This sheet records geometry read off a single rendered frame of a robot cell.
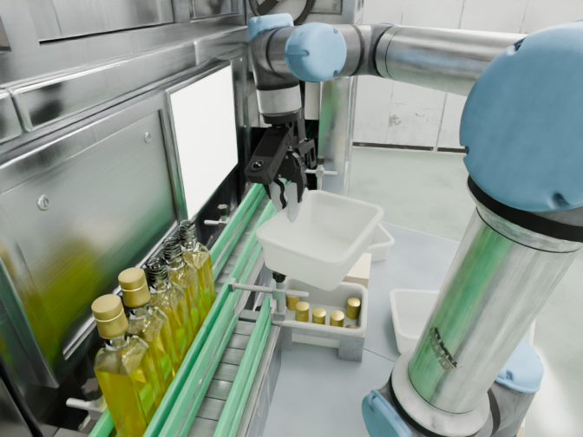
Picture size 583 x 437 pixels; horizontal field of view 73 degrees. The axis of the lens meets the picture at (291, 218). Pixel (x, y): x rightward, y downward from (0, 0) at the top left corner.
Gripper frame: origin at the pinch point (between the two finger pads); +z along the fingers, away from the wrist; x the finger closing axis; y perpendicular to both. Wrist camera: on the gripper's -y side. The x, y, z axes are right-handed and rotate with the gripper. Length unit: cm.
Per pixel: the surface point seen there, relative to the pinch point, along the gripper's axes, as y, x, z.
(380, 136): 346, 97, 84
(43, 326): -40.1, 16.3, 0.0
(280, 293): -4.9, 0.8, 15.1
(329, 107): 76, 26, -5
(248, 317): -7.5, 8.4, 21.9
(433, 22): 357, 49, -21
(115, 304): -36.7, 2.6, -5.3
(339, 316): 9.4, -5.0, 30.7
